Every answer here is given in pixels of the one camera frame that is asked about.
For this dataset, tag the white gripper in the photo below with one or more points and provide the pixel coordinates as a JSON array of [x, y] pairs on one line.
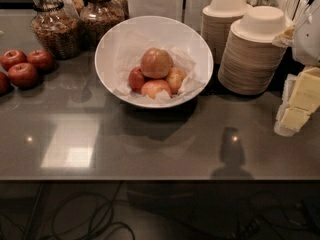
[[308, 39]]

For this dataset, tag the yellow apple in bowl right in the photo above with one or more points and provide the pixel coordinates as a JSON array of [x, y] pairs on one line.
[[175, 79]]

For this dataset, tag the large top apple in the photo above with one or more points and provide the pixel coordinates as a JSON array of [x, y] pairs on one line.
[[156, 63]]

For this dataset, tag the front apple in bowl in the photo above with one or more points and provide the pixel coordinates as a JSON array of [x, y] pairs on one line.
[[152, 87]]

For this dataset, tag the white bowl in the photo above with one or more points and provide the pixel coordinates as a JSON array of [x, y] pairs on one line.
[[155, 26]]

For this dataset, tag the red apple in bowl left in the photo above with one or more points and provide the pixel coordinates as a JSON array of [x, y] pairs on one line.
[[136, 79]]

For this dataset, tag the red apple on table back-right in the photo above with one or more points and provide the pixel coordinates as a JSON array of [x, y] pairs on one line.
[[41, 59]]

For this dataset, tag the red apple on table front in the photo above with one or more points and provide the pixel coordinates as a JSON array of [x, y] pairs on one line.
[[23, 75]]

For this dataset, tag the red apple on table back-left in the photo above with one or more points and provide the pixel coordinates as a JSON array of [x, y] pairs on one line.
[[11, 58]]

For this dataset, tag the red apple at left edge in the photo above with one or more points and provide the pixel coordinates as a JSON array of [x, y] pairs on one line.
[[4, 83]]

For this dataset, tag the stack of paper bowls front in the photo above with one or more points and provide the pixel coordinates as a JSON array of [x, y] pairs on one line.
[[250, 59]]

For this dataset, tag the stack of paper bowls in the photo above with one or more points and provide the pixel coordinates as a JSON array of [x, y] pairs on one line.
[[217, 18], [250, 59]]

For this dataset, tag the stack of paper bowls back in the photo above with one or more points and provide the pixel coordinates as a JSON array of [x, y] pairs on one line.
[[217, 18]]

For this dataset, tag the white paper liner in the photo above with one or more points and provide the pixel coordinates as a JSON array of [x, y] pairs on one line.
[[190, 53]]

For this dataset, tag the white napkin dispenser box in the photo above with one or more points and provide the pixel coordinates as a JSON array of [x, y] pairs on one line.
[[166, 8]]

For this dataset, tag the glass jar of cereal right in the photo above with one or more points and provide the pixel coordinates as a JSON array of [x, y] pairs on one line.
[[99, 16]]

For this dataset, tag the glass jar of cereal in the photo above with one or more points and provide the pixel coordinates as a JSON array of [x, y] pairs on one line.
[[55, 29], [99, 16]]

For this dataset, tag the glass jar of cereal left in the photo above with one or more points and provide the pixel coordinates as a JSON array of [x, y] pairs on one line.
[[55, 29]]

